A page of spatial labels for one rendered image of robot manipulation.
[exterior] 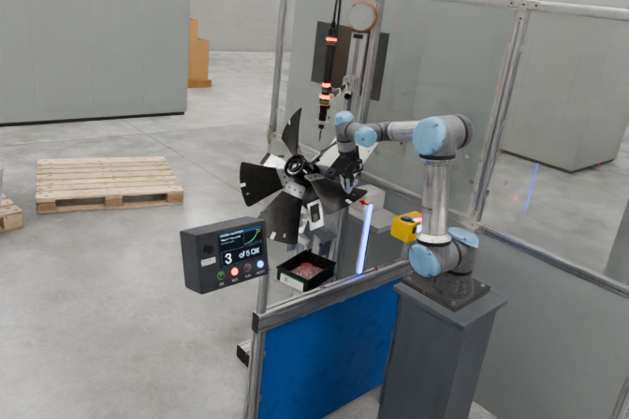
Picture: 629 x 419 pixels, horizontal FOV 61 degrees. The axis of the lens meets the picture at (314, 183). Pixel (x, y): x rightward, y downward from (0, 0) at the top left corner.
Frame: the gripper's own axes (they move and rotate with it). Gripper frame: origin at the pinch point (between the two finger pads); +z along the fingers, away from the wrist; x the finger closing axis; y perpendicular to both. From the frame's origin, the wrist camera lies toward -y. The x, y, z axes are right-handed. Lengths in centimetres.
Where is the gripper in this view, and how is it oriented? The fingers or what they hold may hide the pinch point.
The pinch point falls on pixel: (346, 192)
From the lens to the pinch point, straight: 226.0
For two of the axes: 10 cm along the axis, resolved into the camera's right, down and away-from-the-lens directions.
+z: 1.1, 8.5, 5.2
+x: -6.5, -3.3, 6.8
